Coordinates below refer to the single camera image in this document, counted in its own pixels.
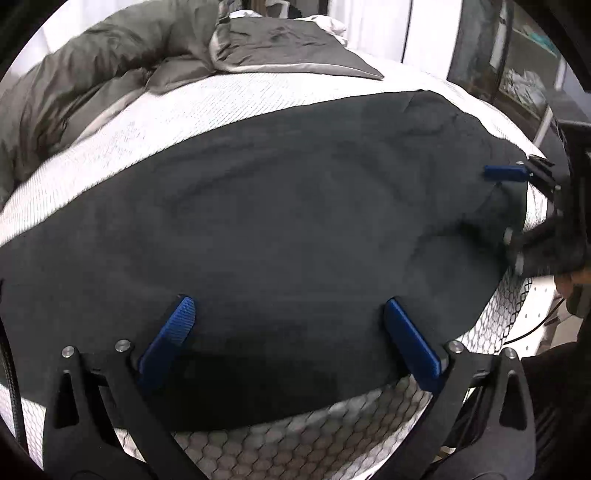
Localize grey duvet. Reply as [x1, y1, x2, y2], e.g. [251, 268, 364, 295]
[0, 0, 222, 204]

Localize black braided cable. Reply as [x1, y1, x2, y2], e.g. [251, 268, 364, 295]
[0, 318, 25, 441]

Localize teal cloth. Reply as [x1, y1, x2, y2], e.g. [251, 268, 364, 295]
[525, 31, 556, 55]

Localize white folded cloth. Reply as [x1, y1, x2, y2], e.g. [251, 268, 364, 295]
[502, 68, 548, 114]

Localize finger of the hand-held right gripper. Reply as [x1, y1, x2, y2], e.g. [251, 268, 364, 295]
[484, 156, 560, 198]
[503, 217, 570, 278]

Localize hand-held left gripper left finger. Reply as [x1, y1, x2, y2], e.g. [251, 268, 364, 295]
[41, 295, 199, 480]

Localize black pants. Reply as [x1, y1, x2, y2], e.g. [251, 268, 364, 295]
[0, 90, 529, 432]

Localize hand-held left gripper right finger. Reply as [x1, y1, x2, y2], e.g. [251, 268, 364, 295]
[385, 296, 537, 480]

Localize glass-door cabinet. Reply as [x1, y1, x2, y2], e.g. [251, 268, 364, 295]
[450, 0, 571, 146]

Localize person's right forearm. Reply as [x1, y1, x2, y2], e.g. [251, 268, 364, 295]
[519, 342, 591, 480]

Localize dark grey pillow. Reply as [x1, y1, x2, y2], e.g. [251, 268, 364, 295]
[212, 17, 385, 83]

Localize white wardrobe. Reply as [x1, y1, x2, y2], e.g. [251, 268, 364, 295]
[327, 0, 462, 90]

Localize white hexagon-patterned mattress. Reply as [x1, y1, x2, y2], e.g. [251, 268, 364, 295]
[0, 55, 557, 480]

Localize person's right hand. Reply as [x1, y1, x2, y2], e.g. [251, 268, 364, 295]
[555, 272, 578, 298]

